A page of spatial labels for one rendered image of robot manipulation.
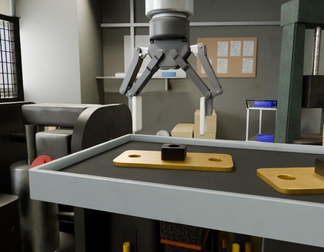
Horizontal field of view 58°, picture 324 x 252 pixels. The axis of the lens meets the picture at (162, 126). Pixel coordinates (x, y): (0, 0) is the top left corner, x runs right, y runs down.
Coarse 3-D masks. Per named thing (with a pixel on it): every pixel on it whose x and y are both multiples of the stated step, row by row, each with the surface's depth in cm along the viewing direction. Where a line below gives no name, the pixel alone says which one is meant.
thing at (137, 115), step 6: (138, 96) 59; (132, 102) 57; (138, 102) 58; (132, 108) 58; (138, 108) 59; (132, 114) 58; (138, 114) 59; (132, 120) 58; (138, 120) 59; (138, 126) 59
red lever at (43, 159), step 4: (40, 156) 24; (44, 156) 24; (48, 156) 24; (36, 160) 23; (40, 160) 23; (44, 160) 23; (48, 160) 24; (52, 160) 24; (32, 164) 23; (36, 164) 23; (40, 164) 23
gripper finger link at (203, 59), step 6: (198, 48) 52; (204, 48) 52; (198, 54) 52; (204, 54) 52; (204, 60) 52; (204, 66) 52; (210, 66) 52; (210, 72) 52; (210, 78) 52; (216, 78) 53; (216, 84) 52; (216, 90) 52
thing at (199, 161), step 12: (168, 144) 22; (180, 144) 22; (120, 156) 22; (132, 156) 22; (144, 156) 22; (156, 156) 22; (168, 156) 21; (180, 156) 20; (192, 156) 22; (204, 156) 22; (216, 156) 22; (228, 156) 22; (168, 168) 20; (180, 168) 20; (192, 168) 19; (204, 168) 19; (216, 168) 19; (228, 168) 19
